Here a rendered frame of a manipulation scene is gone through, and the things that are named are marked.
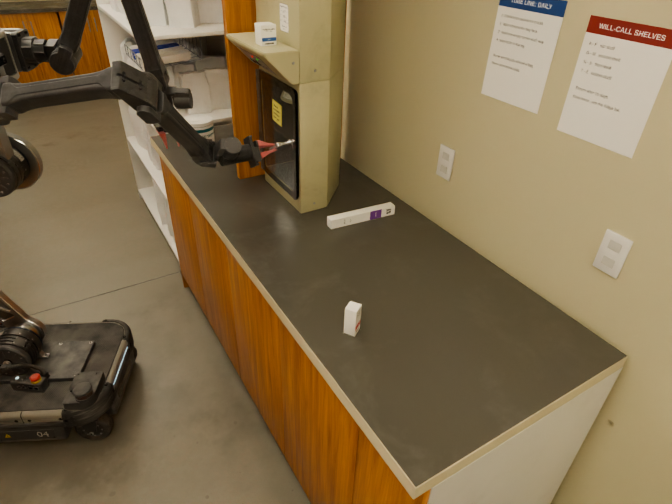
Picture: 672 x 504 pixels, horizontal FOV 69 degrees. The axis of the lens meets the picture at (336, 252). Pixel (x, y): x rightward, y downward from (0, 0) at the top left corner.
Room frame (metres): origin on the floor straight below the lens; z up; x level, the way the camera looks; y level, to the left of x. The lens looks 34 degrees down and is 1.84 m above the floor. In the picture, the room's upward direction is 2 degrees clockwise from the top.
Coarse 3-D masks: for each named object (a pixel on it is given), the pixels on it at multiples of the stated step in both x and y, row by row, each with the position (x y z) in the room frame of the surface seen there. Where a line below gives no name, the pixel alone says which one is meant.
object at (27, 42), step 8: (16, 32) 1.65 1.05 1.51; (24, 32) 1.72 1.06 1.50; (16, 40) 1.64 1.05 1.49; (24, 40) 1.66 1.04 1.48; (32, 40) 1.67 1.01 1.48; (40, 40) 1.68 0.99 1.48; (16, 48) 1.64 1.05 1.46; (24, 48) 1.64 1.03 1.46; (32, 48) 1.65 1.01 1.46; (40, 48) 1.66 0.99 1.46; (24, 56) 1.64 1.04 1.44; (32, 56) 1.64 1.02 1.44; (40, 56) 1.66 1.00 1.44; (24, 64) 1.64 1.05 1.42; (32, 64) 1.69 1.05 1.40
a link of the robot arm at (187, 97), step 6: (168, 84) 1.80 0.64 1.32; (162, 90) 1.72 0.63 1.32; (168, 90) 1.76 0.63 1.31; (174, 90) 1.76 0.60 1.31; (180, 90) 1.76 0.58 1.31; (186, 90) 1.77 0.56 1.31; (174, 96) 1.75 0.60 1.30; (180, 96) 1.75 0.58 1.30; (186, 96) 1.75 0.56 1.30; (174, 102) 1.74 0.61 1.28; (180, 102) 1.74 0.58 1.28; (186, 102) 1.75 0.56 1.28; (192, 102) 1.79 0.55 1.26; (180, 108) 1.76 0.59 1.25; (186, 108) 1.76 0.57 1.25
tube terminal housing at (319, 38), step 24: (264, 0) 1.76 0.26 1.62; (288, 0) 1.61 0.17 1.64; (312, 0) 1.58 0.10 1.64; (336, 0) 1.67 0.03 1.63; (312, 24) 1.58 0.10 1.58; (336, 24) 1.68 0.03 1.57; (312, 48) 1.58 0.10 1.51; (336, 48) 1.69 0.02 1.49; (312, 72) 1.58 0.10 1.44; (336, 72) 1.70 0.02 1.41; (312, 96) 1.58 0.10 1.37; (336, 96) 1.71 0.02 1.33; (312, 120) 1.58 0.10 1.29; (336, 120) 1.72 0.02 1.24; (312, 144) 1.58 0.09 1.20; (336, 144) 1.74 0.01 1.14; (312, 168) 1.58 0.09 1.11; (336, 168) 1.75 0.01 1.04; (312, 192) 1.58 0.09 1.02
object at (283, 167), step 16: (272, 80) 1.70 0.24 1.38; (272, 96) 1.70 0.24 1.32; (288, 96) 1.59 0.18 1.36; (288, 112) 1.59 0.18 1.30; (272, 128) 1.71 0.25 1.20; (288, 128) 1.60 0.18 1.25; (272, 160) 1.72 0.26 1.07; (288, 160) 1.60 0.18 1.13; (272, 176) 1.73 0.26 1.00; (288, 176) 1.61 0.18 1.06; (288, 192) 1.61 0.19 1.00
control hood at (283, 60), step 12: (228, 36) 1.74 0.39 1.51; (240, 36) 1.73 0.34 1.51; (252, 36) 1.73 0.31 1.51; (252, 48) 1.57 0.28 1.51; (264, 48) 1.56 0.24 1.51; (276, 48) 1.57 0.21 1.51; (288, 48) 1.57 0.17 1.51; (264, 60) 1.55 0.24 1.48; (276, 60) 1.51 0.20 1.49; (288, 60) 1.53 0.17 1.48; (276, 72) 1.57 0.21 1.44; (288, 72) 1.53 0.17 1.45
